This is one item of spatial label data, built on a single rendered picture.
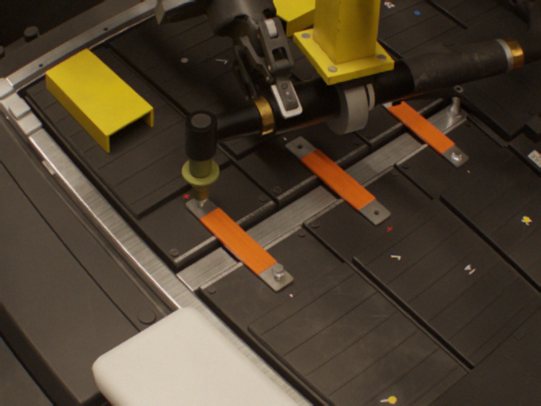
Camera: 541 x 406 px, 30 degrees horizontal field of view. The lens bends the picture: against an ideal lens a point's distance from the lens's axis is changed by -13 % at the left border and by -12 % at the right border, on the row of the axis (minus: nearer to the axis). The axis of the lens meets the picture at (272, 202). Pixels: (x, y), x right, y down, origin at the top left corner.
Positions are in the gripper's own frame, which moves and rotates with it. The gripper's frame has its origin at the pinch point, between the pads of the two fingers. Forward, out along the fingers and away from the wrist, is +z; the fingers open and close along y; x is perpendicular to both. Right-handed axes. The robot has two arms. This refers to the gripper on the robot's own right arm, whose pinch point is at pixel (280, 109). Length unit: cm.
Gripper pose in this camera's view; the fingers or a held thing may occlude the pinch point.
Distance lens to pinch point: 118.8
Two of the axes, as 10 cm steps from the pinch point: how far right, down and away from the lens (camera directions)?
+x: -9.0, 2.9, -3.1
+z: 3.5, 9.3, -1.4
